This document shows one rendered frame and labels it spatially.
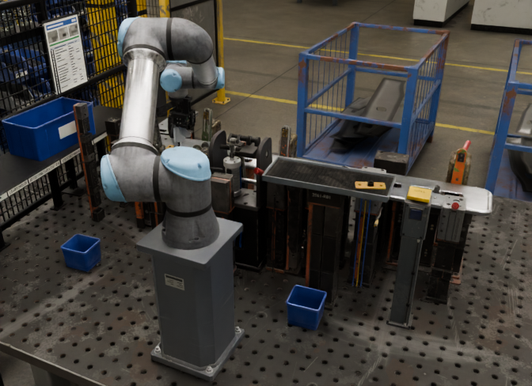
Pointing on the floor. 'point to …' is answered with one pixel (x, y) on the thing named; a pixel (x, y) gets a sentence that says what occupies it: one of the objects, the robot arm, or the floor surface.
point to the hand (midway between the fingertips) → (176, 143)
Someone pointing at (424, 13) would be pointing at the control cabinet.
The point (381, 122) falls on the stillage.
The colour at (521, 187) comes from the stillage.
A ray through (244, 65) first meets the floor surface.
